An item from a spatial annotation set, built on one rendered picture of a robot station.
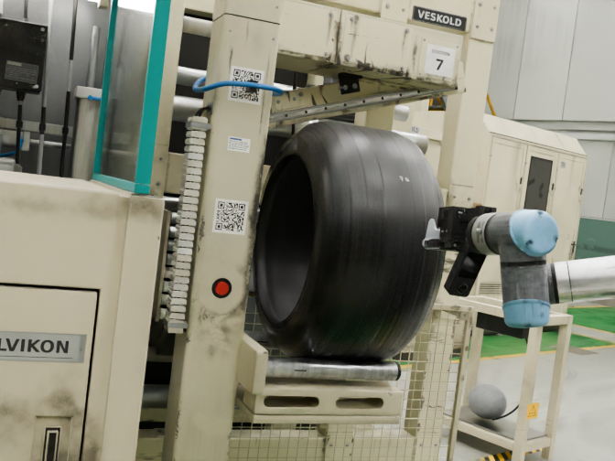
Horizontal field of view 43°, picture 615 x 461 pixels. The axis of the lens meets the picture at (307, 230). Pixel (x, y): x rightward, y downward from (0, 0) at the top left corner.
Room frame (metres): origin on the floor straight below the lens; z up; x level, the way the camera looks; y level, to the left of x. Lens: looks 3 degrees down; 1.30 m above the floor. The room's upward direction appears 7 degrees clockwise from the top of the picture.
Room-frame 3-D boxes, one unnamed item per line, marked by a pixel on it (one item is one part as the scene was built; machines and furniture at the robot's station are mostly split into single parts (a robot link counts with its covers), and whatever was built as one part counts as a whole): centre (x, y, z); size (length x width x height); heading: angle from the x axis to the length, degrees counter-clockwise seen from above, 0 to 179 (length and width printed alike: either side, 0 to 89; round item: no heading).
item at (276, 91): (1.77, 0.20, 1.51); 0.19 x 0.19 x 0.06; 21
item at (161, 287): (2.16, 0.31, 1.05); 0.20 x 0.15 x 0.30; 111
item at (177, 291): (1.71, 0.26, 1.19); 0.05 x 0.04 x 0.48; 21
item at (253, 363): (1.82, 0.13, 0.90); 0.40 x 0.03 x 0.10; 21
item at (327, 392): (1.75, -0.08, 0.83); 0.36 x 0.09 x 0.06; 111
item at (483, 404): (4.29, -1.16, 0.40); 0.60 x 0.35 x 0.80; 43
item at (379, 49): (2.20, -0.04, 1.71); 0.61 x 0.25 x 0.15; 111
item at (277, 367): (1.75, -0.09, 0.90); 0.35 x 0.05 x 0.05; 111
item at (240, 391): (1.88, -0.03, 0.80); 0.37 x 0.36 x 0.02; 21
